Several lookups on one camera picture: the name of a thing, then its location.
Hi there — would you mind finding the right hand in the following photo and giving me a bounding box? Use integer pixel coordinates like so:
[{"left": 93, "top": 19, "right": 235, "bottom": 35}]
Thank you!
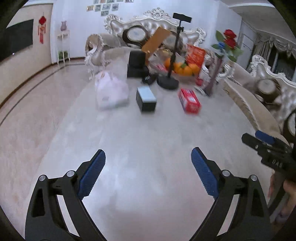
[{"left": 268, "top": 172, "right": 295, "bottom": 223}]

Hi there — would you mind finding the beige sofa right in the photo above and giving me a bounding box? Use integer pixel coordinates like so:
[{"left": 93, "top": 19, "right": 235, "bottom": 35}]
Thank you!
[{"left": 223, "top": 55, "right": 295, "bottom": 145}]

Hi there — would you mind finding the small red box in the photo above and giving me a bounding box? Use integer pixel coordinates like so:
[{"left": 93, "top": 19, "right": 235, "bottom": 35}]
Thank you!
[{"left": 178, "top": 88, "right": 201, "bottom": 114}]

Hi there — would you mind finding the purple vase with roses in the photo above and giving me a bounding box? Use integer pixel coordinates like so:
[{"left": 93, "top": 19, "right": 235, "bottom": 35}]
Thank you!
[{"left": 203, "top": 29, "right": 243, "bottom": 96}]

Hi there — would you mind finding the pile of oranges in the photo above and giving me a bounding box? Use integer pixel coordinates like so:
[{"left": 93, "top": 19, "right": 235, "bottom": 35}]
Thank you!
[{"left": 172, "top": 61, "right": 201, "bottom": 76}]

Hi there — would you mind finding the red gift bag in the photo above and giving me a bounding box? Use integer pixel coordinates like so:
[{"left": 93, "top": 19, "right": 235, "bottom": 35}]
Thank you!
[{"left": 186, "top": 44, "right": 206, "bottom": 67}]

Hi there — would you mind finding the black phone tripod stand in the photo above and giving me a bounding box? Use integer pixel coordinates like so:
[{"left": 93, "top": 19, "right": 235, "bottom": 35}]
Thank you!
[{"left": 157, "top": 12, "right": 193, "bottom": 90}]

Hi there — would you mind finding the black grey box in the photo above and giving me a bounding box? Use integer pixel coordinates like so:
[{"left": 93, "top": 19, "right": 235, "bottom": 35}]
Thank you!
[{"left": 136, "top": 86, "right": 157, "bottom": 112}]

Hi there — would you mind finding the white plastic bag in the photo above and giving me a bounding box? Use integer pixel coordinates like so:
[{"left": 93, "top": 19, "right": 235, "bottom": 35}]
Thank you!
[{"left": 95, "top": 71, "right": 129, "bottom": 109}]

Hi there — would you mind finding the black speaker box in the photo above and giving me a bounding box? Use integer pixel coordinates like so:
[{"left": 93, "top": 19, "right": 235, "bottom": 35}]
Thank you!
[{"left": 127, "top": 51, "right": 149, "bottom": 78}]

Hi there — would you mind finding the yellow cardboard envelope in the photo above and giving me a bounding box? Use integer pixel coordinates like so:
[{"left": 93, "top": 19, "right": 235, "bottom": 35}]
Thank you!
[{"left": 142, "top": 27, "right": 171, "bottom": 61}]

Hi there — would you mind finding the round sofa cushion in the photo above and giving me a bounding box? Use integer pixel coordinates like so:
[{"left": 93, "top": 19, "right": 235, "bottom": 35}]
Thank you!
[{"left": 122, "top": 25, "right": 149, "bottom": 49}]

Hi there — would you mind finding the white side stand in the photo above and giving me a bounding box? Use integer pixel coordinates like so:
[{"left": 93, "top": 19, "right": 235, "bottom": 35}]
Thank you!
[{"left": 56, "top": 30, "right": 71, "bottom": 66}]

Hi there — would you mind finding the ornate white sofa back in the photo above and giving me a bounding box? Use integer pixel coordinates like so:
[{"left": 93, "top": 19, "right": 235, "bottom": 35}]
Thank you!
[{"left": 84, "top": 7, "right": 208, "bottom": 72}]

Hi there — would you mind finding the pink vase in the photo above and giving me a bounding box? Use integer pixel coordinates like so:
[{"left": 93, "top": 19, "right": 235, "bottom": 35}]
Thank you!
[{"left": 60, "top": 21, "right": 67, "bottom": 32}]

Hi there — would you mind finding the wall television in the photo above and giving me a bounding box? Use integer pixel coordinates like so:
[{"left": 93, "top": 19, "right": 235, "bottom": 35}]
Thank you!
[{"left": 1, "top": 19, "right": 34, "bottom": 61}]

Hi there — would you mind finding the red knot wall ornament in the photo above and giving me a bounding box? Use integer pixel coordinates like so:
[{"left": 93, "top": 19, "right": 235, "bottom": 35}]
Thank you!
[{"left": 38, "top": 16, "right": 47, "bottom": 44}]

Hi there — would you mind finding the wall photo collage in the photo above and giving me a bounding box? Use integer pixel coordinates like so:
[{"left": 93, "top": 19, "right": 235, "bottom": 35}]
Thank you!
[{"left": 86, "top": 0, "right": 134, "bottom": 16}]

